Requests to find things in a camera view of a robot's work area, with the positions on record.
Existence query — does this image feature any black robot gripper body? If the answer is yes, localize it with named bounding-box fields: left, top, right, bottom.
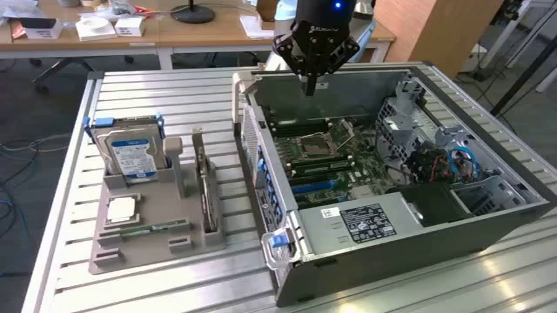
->
left=291, top=0, right=354, bottom=78

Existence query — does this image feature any green graphics card metal bracket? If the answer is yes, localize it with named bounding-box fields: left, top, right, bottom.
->
left=191, top=127, right=220, bottom=235

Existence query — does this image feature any white booklet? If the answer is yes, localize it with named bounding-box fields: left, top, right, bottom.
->
left=239, top=15, right=277, bottom=40

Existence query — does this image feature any brown cardboard box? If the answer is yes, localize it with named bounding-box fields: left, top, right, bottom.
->
left=255, top=0, right=282, bottom=22

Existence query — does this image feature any wooden cabinet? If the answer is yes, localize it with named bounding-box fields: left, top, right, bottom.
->
left=373, top=0, right=509, bottom=79

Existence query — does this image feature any wooden office desk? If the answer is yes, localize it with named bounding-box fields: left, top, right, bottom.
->
left=0, top=0, right=398, bottom=71

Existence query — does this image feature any installed green RAM stick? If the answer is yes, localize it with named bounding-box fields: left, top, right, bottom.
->
left=266, top=117, right=329, bottom=127
left=294, top=158, right=354, bottom=174

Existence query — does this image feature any metal socket cover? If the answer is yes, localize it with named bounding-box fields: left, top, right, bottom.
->
left=326, top=117, right=358, bottom=147

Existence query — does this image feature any black round lamp base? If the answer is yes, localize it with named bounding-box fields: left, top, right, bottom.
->
left=168, top=0, right=216, bottom=25

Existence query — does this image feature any silver perforated drive cage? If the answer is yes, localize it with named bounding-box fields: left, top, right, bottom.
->
left=373, top=80, right=444, bottom=166

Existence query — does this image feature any white floor box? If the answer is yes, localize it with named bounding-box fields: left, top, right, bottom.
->
left=460, top=43, right=489, bottom=74

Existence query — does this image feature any CPU socket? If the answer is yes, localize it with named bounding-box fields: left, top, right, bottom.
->
left=298, top=134, right=337, bottom=157

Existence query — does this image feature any white box black label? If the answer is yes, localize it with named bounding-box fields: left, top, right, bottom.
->
left=114, top=16, right=146, bottom=37

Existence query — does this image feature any green motherboard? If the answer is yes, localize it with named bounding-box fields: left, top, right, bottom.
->
left=261, top=107, right=410, bottom=209

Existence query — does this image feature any black stand pole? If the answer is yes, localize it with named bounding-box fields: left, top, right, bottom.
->
left=489, top=32, right=557, bottom=119

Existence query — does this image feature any blue expansion slot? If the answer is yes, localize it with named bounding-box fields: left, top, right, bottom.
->
left=291, top=181, right=338, bottom=196

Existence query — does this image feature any hard disk blue carrier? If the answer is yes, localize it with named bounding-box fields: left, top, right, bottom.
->
left=82, top=112, right=168, bottom=180

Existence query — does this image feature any black chair base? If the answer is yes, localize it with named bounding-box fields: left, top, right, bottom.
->
left=29, top=57, right=99, bottom=95

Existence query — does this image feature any grey power supply unit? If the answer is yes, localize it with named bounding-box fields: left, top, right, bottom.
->
left=261, top=191, right=423, bottom=270

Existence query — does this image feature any grey metal disk bay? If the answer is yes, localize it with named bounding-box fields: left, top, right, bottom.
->
left=450, top=175, right=530, bottom=218

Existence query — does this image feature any white box black print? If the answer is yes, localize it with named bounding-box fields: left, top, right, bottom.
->
left=24, top=25, right=64, bottom=40

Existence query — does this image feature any small black device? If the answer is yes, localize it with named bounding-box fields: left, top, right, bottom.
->
left=20, top=18, right=59, bottom=30

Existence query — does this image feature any silver CPU chip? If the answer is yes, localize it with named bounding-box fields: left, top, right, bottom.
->
left=106, top=197, right=136, bottom=222

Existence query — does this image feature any loose green RAM stick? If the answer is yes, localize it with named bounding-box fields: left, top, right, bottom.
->
left=116, top=218, right=191, bottom=235

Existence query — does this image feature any clear plastic bag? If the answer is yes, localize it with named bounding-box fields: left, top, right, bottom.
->
left=0, top=0, right=44, bottom=25

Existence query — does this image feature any dark grey open PC case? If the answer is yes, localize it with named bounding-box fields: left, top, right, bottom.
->
left=231, top=61, right=557, bottom=309

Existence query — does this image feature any grey parts rack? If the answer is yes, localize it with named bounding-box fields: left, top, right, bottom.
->
left=88, top=136, right=230, bottom=276

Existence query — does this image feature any white desk frame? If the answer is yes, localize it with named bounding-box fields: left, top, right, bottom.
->
left=469, top=0, right=557, bottom=94

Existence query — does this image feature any blue data wire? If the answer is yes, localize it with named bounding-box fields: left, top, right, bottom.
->
left=448, top=147, right=482, bottom=183

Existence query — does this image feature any red power wire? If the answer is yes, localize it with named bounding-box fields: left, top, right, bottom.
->
left=429, top=155, right=449, bottom=183

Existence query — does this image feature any white floor cable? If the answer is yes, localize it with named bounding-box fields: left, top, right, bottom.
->
left=0, top=133, right=74, bottom=154

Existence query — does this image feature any blue floor cable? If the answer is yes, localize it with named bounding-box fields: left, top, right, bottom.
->
left=0, top=182, right=31, bottom=278

